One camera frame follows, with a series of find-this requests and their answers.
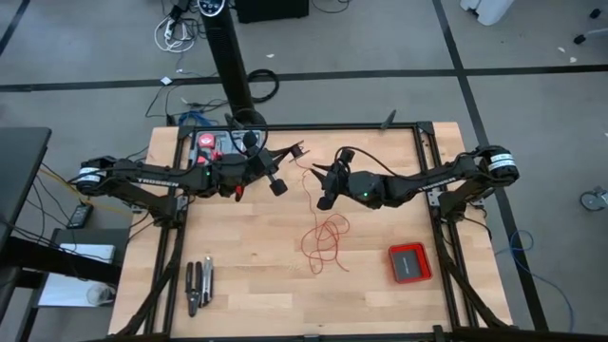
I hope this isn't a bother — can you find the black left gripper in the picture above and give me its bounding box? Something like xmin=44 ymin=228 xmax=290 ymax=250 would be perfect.
xmin=242 ymin=131 xmax=305 ymax=197

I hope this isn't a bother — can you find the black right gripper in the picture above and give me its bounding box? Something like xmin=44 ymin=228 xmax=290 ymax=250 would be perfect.
xmin=311 ymin=149 xmax=356 ymax=212

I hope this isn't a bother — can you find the black wire spool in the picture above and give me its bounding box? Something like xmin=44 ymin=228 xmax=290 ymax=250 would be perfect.
xmin=289 ymin=142 xmax=311 ymax=162

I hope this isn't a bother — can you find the thin red wire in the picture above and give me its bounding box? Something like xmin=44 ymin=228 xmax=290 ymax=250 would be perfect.
xmin=293 ymin=159 xmax=352 ymax=276

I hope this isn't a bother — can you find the grey tool kit case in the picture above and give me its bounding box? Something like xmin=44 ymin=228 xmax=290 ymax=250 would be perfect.
xmin=188 ymin=129 xmax=263 ymax=165

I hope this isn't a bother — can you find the black tower fan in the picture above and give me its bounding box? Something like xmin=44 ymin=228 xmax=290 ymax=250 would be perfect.
xmin=196 ymin=0 xmax=268 ymax=127

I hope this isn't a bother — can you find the dark grey rectangular block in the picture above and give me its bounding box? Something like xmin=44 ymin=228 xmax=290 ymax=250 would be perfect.
xmin=392 ymin=249 xmax=424 ymax=280

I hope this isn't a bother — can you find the red square tray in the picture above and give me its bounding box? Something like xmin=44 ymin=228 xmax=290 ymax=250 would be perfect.
xmin=388 ymin=242 xmax=433 ymax=285

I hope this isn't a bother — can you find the black floor box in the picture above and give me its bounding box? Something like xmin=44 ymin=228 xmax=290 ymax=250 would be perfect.
xmin=235 ymin=0 xmax=310 ymax=24

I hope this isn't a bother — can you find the black power adapter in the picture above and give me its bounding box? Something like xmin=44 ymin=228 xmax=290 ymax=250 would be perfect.
xmin=66 ymin=202 xmax=94 ymax=230

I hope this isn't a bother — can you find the clear plastic cup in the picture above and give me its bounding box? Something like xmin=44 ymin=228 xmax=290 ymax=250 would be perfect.
xmin=85 ymin=282 xmax=117 ymax=307

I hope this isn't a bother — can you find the black desk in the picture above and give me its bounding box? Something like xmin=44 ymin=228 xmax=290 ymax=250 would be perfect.
xmin=0 ymin=125 xmax=124 ymax=342

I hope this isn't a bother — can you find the grey caster wheel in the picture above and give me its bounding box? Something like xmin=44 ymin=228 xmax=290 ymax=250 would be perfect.
xmin=579 ymin=186 xmax=608 ymax=213

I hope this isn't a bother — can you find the office chair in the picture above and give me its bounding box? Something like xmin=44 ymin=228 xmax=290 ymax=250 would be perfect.
xmin=572 ymin=7 xmax=608 ymax=47

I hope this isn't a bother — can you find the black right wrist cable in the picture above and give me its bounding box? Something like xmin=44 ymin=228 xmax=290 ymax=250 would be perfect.
xmin=333 ymin=145 xmax=398 ymax=178

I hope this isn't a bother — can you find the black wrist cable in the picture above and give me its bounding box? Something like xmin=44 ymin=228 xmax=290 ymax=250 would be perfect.
xmin=229 ymin=107 xmax=270 ymax=158
xmin=333 ymin=145 xmax=398 ymax=178

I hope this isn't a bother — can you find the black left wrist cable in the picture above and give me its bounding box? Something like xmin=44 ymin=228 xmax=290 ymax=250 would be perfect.
xmin=229 ymin=107 xmax=270 ymax=158

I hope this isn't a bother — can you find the black coiled cable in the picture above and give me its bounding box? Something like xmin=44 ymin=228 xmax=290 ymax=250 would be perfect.
xmin=246 ymin=68 xmax=280 ymax=105

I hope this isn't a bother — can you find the tangled blue cable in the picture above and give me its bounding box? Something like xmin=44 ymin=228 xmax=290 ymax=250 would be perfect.
xmin=178 ymin=109 xmax=219 ymax=127

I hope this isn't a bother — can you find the black wire stripper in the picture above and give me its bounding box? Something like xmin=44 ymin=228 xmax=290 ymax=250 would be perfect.
xmin=184 ymin=260 xmax=203 ymax=318

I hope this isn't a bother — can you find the long blue cable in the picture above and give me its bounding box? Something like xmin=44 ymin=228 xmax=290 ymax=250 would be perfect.
xmin=493 ymin=230 xmax=576 ymax=333

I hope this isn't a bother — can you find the yellow cable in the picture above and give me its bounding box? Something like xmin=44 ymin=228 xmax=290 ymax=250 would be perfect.
xmin=37 ymin=165 xmax=137 ymax=218

